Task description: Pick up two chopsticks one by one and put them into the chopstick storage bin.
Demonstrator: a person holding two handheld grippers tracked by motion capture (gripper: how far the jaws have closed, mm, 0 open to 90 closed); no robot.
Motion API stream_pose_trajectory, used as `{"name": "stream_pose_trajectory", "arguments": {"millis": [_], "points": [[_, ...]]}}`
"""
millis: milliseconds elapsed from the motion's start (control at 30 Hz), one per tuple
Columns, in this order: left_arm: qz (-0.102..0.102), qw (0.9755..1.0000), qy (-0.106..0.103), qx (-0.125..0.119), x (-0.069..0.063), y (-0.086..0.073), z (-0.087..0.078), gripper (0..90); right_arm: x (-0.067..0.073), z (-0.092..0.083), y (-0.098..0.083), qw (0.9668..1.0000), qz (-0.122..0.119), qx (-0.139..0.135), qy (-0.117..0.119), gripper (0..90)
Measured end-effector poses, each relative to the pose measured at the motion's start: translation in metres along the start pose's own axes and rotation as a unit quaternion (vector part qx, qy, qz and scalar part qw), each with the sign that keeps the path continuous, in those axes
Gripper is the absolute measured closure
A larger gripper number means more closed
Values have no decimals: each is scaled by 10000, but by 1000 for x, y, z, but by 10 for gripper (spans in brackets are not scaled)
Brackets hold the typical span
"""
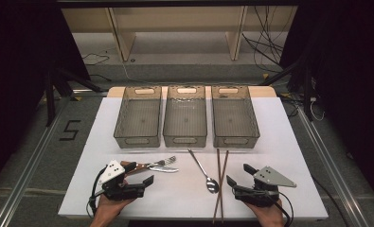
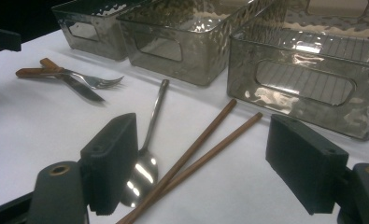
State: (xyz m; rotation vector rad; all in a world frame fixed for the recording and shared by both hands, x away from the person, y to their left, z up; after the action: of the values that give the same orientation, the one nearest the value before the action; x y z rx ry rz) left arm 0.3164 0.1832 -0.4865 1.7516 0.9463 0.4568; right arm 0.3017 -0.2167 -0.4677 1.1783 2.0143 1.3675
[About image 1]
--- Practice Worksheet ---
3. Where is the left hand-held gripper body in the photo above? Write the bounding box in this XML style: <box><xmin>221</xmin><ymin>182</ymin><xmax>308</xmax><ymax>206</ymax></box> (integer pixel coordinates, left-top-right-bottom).
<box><xmin>98</xmin><ymin>159</ymin><xmax>146</xmax><ymax>201</ymax></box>

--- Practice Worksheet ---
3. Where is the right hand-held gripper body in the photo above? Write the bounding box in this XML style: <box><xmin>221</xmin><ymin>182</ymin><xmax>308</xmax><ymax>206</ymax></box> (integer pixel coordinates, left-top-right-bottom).
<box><xmin>232</xmin><ymin>166</ymin><xmax>298</xmax><ymax>209</ymax></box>

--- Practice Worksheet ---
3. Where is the long steel spoon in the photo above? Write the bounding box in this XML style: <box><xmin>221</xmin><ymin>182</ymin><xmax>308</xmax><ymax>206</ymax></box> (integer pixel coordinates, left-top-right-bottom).
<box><xmin>187</xmin><ymin>148</ymin><xmax>221</xmax><ymax>195</ymax></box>

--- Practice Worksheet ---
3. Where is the wooden-handled steel knife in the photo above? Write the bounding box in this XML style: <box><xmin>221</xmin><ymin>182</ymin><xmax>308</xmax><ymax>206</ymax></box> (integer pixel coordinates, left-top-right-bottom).
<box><xmin>119</xmin><ymin>160</ymin><xmax>180</xmax><ymax>174</ymax></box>

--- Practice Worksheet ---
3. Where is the person's right hand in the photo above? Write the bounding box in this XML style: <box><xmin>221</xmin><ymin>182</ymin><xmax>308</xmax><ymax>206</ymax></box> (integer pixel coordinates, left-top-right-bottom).
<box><xmin>245</xmin><ymin>199</ymin><xmax>286</xmax><ymax>227</ymax></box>

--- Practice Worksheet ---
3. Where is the person's left hand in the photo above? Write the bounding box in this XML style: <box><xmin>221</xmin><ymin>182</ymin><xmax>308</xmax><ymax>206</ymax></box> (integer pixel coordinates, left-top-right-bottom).
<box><xmin>89</xmin><ymin>194</ymin><xmax>135</xmax><ymax>227</ymax></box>

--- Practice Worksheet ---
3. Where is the brown wooden chopstick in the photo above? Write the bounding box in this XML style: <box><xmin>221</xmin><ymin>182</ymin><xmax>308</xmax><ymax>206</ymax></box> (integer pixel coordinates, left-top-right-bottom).
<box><xmin>212</xmin><ymin>149</ymin><xmax>230</xmax><ymax>225</ymax></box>
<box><xmin>216</xmin><ymin>148</ymin><xmax>224</xmax><ymax>224</ymax></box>

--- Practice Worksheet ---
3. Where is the grey translucent plastic bin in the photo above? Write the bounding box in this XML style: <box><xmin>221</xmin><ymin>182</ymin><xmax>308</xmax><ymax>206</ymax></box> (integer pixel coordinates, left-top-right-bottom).
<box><xmin>113</xmin><ymin>85</ymin><xmax>163</xmax><ymax>149</ymax></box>
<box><xmin>162</xmin><ymin>84</ymin><xmax>208</xmax><ymax>148</ymax></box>
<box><xmin>210</xmin><ymin>84</ymin><xmax>260</xmax><ymax>149</ymax></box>

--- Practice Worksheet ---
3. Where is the black metal stand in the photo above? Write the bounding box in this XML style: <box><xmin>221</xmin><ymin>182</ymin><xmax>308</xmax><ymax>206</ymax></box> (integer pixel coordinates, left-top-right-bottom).
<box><xmin>43</xmin><ymin>66</ymin><xmax>104</xmax><ymax>128</ymax></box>
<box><xmin>259</xmin><ymin>58</ymin><xmax>316</xmax><ymax>123</ymax></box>

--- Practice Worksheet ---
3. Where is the black curtain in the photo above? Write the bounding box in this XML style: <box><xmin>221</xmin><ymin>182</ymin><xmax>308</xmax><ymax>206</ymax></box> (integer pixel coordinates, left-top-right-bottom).
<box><xmin>279</xmin><ymin>0</ymin><xmax>374</xmax><ymax>211</ymax></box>
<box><xmin>0</xmin><ymin>0</ymin><xmax>92</xmax><ymax>194</ymax></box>

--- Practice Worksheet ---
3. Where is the wooden-handled steel fork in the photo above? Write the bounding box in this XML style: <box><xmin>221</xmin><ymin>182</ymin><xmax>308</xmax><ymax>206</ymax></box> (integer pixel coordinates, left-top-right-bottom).
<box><xmin>129</xmin><ymin>155</ymin><xmax>178</xmax><ymax>174</ymax></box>

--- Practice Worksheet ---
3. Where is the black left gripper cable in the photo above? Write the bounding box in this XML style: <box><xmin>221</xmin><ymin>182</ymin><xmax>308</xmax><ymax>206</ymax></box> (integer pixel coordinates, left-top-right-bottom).
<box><xmin>85</xmin><ymin>166</ymin><xmax>108</xmax><ymax>219</ymax></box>

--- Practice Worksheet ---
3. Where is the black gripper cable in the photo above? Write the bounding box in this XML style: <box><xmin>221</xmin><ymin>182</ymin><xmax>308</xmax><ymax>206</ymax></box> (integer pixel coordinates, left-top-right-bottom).
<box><xmin>268</xmin><ymin>191</ymin><xmax>294</xmax><ymax>227</ymax></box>
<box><xmin>85</xmin><ymin>166</ymin><xmax>108</xmax><ymax>219</ymax></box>

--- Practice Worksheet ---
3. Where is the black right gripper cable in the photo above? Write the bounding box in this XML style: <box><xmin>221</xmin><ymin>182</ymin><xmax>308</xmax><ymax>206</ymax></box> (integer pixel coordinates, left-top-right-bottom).
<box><xmin>268</xmin><ymin>191</ymin><xmax>294</xmax><ymax>227</ymax></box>

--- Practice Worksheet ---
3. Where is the aluminium floor rail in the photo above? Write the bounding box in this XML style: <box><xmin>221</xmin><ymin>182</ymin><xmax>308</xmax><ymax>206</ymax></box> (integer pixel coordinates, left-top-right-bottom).
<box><xmin>0</xmin><ymin>94</ymin><xmax>79</xmax><ymax>227</ymax></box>
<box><xmin>295</xmin><ymin>105</ymin><xmax>371</xmax><ymax>227</ymax></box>

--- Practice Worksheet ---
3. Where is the thin black floor cable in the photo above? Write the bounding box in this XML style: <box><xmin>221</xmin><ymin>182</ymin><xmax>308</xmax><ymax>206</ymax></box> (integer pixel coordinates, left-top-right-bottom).
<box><xmin>80</xmin><ymin>52</ymin><xmax>111</xmax><ymax>67</ymax></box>

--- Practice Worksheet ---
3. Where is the bundle of black floor cables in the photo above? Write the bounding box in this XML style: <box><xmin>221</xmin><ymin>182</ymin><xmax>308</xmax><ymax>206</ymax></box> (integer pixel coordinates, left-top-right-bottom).
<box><xmin>240</xmin><ymin>5</ymin><xmax>292</xmax><ymax>74</ymax></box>

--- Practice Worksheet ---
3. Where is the black overhead frame bar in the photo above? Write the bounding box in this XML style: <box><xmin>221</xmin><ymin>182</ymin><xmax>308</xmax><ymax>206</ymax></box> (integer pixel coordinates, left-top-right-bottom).
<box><xmin>56</xmin><ymin>0</ymin><xmax>303</xmax><ymax>9</ymax></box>

